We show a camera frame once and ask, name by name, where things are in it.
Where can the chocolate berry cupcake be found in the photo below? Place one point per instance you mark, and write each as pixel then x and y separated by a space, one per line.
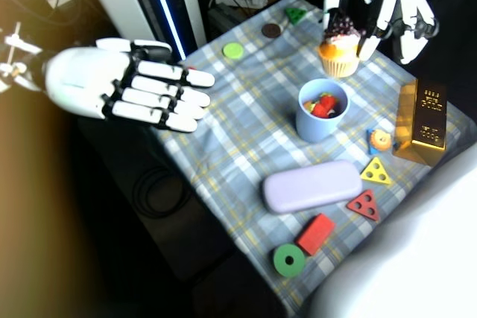
pixel 341 61

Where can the strawberry fruit cupcake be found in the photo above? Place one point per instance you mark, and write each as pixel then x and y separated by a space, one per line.
pixel 324 104

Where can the blue plastic cup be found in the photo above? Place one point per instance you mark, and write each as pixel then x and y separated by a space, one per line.
pixel 316 128

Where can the green triangle block with holes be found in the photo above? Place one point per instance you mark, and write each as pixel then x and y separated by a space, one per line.
pixel 302 14

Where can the gold bar box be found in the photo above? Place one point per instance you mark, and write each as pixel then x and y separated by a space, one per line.
pixel 428 117

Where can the round yellow biscuit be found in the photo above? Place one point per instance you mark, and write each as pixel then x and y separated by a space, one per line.
pixel 382 140

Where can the brown chocolate sandwich cookie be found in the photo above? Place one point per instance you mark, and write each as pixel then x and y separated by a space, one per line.
pixel 271 30

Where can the flat blue block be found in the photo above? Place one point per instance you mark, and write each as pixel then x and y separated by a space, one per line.
pixel 370 146

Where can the yellow triangle block with holes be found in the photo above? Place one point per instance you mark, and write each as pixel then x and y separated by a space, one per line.
pixel 376 162

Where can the green sandwich cookie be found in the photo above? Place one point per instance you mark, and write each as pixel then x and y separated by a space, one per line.
pixel 233 50

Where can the red triangle block with holes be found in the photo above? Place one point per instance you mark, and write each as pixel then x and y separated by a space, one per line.
pixel 369 194

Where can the lilac glasses case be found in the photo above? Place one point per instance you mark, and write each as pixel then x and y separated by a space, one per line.
pixel 313 187

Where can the blue plaid tablecloth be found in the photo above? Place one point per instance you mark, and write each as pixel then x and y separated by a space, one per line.
pixel 242 139

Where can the red rectangular block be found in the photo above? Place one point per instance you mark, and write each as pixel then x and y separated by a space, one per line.
pixel 316 234

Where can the white rounded shell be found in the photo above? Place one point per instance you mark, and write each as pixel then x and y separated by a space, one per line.
pixel 410 258

